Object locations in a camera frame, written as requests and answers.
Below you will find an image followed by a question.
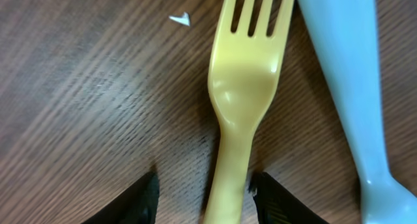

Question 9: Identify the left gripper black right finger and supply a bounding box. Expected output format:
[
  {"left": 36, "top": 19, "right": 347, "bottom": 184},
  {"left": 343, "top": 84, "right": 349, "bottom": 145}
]
[{"left": 249, "top": 172, "right": 328, "bottom": 224}]

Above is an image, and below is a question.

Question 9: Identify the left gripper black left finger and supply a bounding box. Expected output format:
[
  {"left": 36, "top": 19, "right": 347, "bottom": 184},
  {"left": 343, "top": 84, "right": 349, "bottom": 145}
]
[{"left": 83, "top": 171, "right": 160, "bottom": 224}]

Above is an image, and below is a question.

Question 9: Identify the yellow plastic fork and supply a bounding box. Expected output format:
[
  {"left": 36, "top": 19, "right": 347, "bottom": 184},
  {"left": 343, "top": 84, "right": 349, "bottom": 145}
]
[{"left": 203, "top": 0, "right": 295, "bottom": 224}]

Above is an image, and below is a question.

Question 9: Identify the light blue plastic fork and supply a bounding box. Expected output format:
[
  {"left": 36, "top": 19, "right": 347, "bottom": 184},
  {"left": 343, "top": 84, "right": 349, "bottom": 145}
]
[{"left": 298, "top": 0, "right": 416, "bottom": 223}]

